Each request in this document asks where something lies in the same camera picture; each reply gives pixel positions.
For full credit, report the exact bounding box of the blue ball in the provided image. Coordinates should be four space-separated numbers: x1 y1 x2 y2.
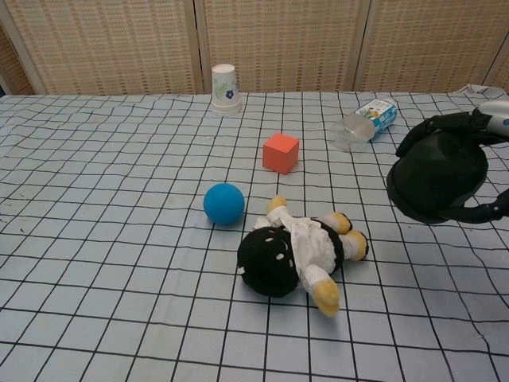
203 181 245 227

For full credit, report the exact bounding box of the clear plastic bottle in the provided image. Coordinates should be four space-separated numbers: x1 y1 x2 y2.
329 98 398 151

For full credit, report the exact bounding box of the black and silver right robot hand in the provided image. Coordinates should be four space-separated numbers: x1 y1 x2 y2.
396 99 509 224

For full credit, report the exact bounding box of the checkered light blue tablecloth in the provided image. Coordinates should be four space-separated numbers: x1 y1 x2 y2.
0 83 509 382

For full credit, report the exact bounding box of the black-headed plush doll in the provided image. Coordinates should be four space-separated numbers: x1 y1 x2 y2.
237 194 369 318

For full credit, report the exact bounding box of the white floral paper cup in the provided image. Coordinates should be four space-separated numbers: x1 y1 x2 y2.
210 62 243 117

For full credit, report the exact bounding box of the bamboo screen panel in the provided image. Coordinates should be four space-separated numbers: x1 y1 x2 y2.
194 0 371 95
0 0 204 96
491 47 509 91
0 27 35 96
356 0 509 92

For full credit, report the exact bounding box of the orange cube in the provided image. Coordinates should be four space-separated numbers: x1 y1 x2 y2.
262 133 300 175

